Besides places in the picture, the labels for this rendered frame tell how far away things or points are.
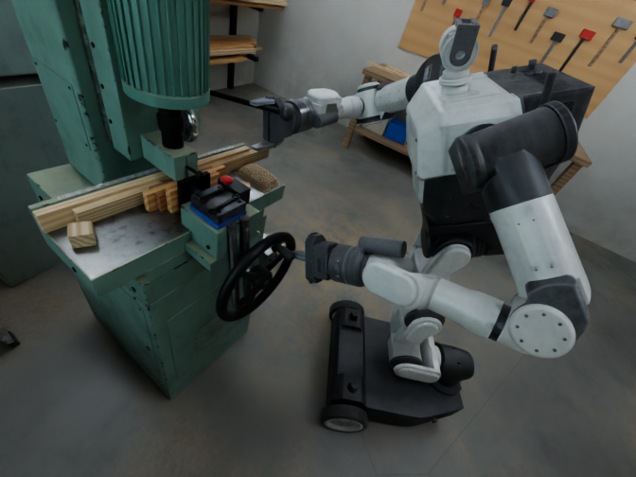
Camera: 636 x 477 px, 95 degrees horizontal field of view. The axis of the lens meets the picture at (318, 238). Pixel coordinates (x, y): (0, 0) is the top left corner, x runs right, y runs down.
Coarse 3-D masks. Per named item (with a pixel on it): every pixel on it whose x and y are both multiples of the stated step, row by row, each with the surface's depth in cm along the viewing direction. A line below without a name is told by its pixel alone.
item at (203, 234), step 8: (184, 208) 71; (248, 208) 76; (184, 216) 72; (192, 216) 70; (200, 216) 70; (256, 216) 77; (184, 224) 74; (192, 224) 72; (200, 224) 70; (208, 224) 69; (256, 224) 79; (192, 232) 74; (200, 232) 71; (208, 232) 69; (216, 232) 68; (224, 232) 69; (200, 240) 73; (208, 240) 71; (216, 240) 69; (224, 240) 71; (208, 248) 72; (216, 248) 70; (224, 248) 73; (216, 256) 72
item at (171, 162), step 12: (156, 132) 78; (144, 144) 76; (156, 144) 74; (144, 156) 79; (156, 156) 76; (168, 156) 72; (180, 156) 73; (192, 156) 76; (168, 168) 75; (180, 168) 75
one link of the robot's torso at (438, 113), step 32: (544, 64) 64; (416, 96) 70; (448, 96) 61; (480, 96) 58; (512, 96) 55; (544, 96) 50; (576, 96) 52; (416, 128) 61; (448, 128) 55; (480, 128) 53; (416, 160) 64; (448, 160) 59; (416, 192) 76; (448, 192) 66; (480, 192) 65
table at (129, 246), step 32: (256, 192) 92; (96, 224) 68; (128, 224) 70; (160, 224) 73; (64, 256) 62; (96, 256) 62; (128, 256) 64; (160, 256) 70; (224, 256) 75; (96, 288) 60
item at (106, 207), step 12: (240, 156) 98; (252, 156) 102; (264, 156) 107; (228, 168) 95; (132, 192) 73; (96, 204) 67; (108, 204) 69; (120, 204) 71; (132, 204) 74; (84, 216) 66; (96, 216) 68; (108, 216) 70
